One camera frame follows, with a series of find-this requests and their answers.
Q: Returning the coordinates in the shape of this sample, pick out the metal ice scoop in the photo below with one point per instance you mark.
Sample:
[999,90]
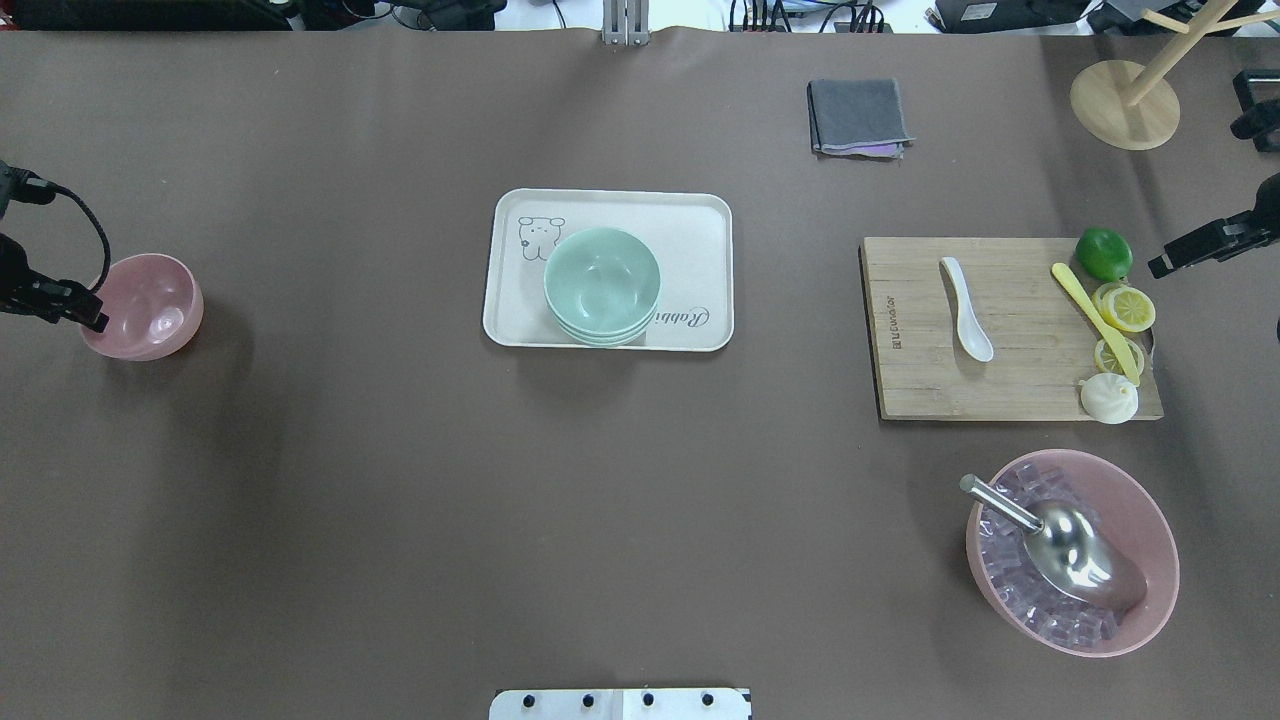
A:
[1067,550]

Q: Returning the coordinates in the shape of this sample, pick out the cream rabbit tray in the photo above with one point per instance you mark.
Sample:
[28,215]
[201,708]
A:
[689,233]

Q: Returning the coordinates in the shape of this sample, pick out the white ceramic spoon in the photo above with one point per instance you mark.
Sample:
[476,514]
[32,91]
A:
[970,333]

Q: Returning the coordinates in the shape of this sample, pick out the lemon slice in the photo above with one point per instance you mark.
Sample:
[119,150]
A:
[1105,359]

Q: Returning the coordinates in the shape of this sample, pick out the green bowl stack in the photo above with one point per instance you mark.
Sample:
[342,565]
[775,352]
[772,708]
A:
[603,286]

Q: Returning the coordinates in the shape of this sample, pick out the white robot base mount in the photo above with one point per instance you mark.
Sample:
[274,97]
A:
[623,703]

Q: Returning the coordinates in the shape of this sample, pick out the grey folded cloth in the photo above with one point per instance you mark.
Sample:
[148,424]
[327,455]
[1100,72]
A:
[857,117]

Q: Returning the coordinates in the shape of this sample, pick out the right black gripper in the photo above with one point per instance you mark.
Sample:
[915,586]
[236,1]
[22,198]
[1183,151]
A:
[1215,242]

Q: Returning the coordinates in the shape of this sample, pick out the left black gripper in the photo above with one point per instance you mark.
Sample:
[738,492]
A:
[40,293]

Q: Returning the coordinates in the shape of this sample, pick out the small pink bowl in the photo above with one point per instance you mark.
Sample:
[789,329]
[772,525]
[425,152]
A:
[154,306]

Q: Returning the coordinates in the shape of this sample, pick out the green lime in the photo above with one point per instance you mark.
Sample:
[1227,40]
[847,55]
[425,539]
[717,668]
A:
[1104,254]

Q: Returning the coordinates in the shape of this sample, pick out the wooden mug tree stand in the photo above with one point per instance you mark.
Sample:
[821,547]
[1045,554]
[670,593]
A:
[1129,105]

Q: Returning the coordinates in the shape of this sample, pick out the bamboo cutting board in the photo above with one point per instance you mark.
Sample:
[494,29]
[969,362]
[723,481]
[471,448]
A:
[1043,342]

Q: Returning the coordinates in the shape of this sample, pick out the large pink bowl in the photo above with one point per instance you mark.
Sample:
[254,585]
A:
[1126,516]

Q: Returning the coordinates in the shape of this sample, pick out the yellow plastic knife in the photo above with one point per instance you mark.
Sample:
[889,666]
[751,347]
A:
[1112,336]

